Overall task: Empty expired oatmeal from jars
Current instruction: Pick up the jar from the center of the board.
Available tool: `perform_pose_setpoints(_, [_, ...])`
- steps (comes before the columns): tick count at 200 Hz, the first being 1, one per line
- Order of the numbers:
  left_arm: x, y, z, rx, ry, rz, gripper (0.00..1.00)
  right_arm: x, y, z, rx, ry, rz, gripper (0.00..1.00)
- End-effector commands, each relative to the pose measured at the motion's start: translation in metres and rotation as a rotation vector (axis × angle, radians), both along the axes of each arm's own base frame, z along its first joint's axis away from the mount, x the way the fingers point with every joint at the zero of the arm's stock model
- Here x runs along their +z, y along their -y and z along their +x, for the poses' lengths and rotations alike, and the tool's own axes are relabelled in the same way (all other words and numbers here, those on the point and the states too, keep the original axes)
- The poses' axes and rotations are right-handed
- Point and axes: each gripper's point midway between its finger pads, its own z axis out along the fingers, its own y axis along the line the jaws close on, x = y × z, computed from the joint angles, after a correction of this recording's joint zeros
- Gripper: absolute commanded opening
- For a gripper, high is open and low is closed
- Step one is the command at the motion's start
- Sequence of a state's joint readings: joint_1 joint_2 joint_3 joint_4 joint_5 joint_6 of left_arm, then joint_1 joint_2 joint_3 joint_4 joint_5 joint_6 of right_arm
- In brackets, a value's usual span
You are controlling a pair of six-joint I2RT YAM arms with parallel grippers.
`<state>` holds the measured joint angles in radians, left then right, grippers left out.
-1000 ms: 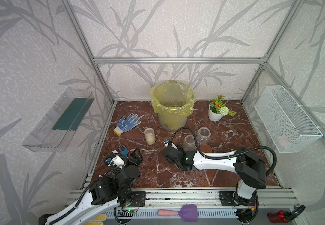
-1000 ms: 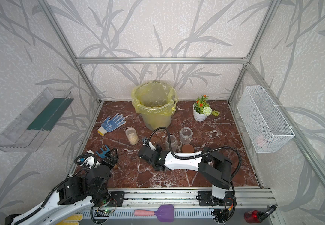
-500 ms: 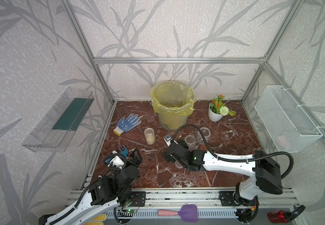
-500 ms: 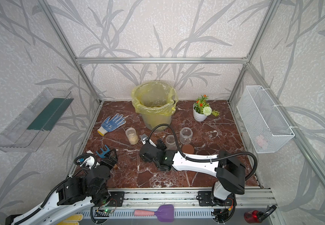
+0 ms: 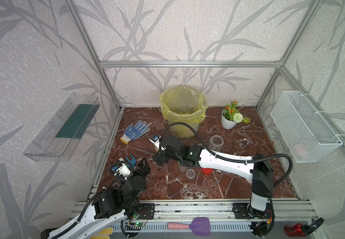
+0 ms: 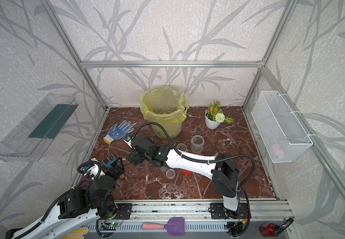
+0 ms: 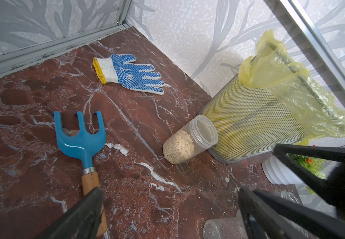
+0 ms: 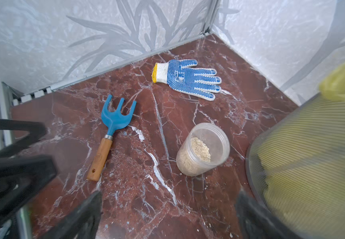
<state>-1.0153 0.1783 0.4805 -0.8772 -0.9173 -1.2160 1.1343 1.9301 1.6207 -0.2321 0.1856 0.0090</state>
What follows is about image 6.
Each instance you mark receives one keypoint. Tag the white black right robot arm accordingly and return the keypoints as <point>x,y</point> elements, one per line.
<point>220,169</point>

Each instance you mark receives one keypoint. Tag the blue wooden-handled garden fork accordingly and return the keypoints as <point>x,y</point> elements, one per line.
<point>109,161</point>

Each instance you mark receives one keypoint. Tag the blue dotted white work glove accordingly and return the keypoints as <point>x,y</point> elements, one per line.
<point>118,131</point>

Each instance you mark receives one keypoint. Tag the clear plastic wall shelf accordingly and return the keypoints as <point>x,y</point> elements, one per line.
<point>29,140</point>

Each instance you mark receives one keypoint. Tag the purple pink-handled scoop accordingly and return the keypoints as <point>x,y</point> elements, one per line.
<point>174,226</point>

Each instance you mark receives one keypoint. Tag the white wire mesh basket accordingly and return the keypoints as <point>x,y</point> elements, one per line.
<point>277,123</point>

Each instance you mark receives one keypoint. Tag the pink item in basket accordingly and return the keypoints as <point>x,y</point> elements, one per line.
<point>278,151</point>

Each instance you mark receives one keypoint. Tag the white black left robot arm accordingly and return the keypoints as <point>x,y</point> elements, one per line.
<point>89,200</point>

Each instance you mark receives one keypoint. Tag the brown-lidded oatmeal jar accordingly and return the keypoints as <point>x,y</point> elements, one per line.
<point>197,144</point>

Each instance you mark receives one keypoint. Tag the red black handheld tool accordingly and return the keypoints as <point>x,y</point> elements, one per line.
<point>273,230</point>

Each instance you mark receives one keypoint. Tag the yellow plastic bin liner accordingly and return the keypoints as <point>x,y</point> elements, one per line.
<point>164,103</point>

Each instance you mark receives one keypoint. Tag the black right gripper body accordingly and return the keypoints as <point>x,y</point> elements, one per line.
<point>136,158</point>

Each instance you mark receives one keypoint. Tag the clear plastic jar lid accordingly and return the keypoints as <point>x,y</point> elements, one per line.
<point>170,174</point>

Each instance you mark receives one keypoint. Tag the red-lidded oatmeal jar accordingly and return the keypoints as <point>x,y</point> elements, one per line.
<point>182,147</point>

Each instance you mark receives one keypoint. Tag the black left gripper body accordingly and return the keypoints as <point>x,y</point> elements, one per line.
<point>109,172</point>

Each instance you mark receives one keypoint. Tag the red jar lid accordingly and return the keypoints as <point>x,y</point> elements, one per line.
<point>186,172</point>

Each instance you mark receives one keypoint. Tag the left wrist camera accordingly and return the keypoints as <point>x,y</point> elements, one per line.
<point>92,169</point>

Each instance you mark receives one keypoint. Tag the yellow dotted glove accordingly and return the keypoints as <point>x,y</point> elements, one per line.
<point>77,234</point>

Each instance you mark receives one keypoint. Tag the potted artificial flower plant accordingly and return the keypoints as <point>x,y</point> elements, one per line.
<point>214,116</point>

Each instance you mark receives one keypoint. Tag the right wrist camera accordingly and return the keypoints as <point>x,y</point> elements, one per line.
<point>128,139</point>

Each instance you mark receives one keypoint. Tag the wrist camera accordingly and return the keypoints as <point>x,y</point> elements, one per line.
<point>128,139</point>
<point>92,169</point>

